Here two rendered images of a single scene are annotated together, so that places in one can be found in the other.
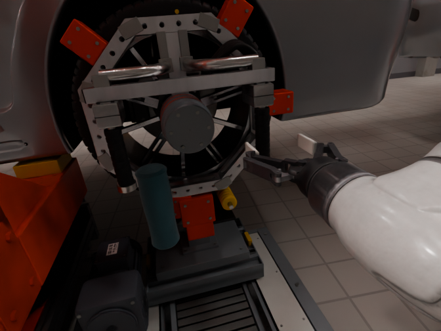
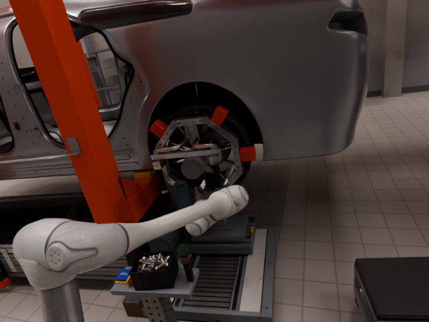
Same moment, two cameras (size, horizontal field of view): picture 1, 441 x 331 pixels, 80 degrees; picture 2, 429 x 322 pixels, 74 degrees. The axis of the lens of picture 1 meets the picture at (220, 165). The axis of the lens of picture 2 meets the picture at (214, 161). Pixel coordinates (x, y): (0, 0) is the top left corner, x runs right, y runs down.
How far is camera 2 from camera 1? 112 cm
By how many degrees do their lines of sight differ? 26
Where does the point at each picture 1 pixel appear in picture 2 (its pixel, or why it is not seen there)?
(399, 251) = not seen: hidden behind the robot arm
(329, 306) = (287, 281)
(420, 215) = not seen: hidden behind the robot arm
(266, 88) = (214, 158)
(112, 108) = (158, 163)
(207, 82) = (193, 154)
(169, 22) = (189, 121)
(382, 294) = (327, 284)
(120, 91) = (161, 156)
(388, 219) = not seen: hidden behind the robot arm
